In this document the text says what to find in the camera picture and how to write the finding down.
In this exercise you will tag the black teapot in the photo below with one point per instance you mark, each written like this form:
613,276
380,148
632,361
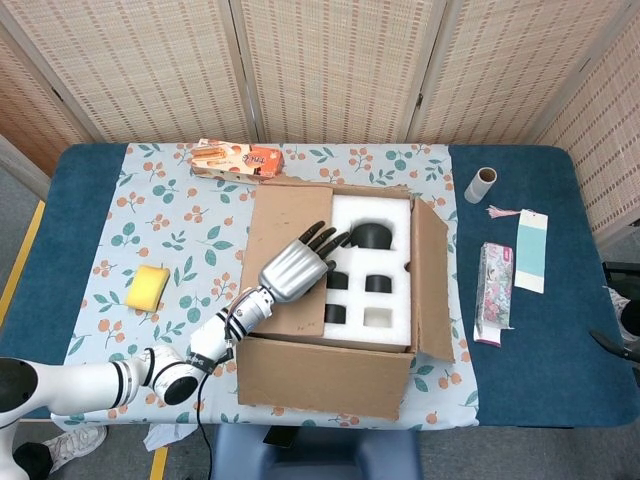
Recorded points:
375,236

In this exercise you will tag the cardboard box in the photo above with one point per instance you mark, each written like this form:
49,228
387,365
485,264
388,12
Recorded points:
320,375

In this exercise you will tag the pink tassel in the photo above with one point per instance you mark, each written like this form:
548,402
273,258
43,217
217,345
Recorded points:
500,213

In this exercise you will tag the blue table cover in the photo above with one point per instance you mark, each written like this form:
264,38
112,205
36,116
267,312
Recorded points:
560,350

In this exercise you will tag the woven folding screen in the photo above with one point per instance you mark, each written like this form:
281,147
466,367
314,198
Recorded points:
325,70

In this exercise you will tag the fruit and leaf print tablecloth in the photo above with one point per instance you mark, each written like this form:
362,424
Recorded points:
150,230

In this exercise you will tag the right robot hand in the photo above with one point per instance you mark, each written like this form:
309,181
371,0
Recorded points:
620,350

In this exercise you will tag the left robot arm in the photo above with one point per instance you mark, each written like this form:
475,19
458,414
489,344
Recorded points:
85,387

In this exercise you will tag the teal and white bookmark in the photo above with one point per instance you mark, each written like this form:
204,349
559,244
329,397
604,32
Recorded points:
531,250

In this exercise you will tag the grey cardboard tube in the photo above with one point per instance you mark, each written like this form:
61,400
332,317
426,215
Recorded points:
479,189

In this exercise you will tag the yellow sponge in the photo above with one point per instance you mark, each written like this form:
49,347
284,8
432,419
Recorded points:
146,289

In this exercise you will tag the white foam insert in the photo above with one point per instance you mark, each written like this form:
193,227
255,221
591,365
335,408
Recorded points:
365,260

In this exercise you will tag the white shoe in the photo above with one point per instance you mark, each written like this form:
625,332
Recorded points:
75,445

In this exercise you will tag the orange biscuit box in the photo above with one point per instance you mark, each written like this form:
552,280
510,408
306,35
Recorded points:
240,160

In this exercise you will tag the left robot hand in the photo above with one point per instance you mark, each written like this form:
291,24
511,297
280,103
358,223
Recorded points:
290,272

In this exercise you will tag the blue chair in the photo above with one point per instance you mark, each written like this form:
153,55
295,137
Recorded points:
315,452

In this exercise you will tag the floral tissue pack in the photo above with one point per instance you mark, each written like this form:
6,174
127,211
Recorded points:
495,295

